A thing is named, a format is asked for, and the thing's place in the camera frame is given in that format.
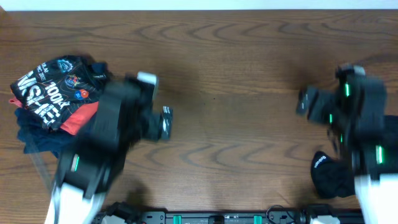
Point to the plain black garment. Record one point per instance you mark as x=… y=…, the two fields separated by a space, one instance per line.
x=333 y=178

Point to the black jersey with orange lines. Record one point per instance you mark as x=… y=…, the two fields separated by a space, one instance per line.
x=56 y=89

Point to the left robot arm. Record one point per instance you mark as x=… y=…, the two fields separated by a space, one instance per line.
x=88 y=167

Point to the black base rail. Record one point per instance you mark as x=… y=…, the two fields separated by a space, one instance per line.
x=273 y=216

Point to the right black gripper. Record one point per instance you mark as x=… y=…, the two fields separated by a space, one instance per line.
x=323 y=100

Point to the folded navy blue garment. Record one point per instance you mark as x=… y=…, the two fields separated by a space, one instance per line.
x=54 y=140

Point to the folded orange t-shirt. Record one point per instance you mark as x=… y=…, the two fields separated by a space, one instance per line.
x=77 y=119

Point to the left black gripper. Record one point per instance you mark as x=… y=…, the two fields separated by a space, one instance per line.
x=157 y=121

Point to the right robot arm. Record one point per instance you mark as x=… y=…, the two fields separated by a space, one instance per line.
x=363 y=136

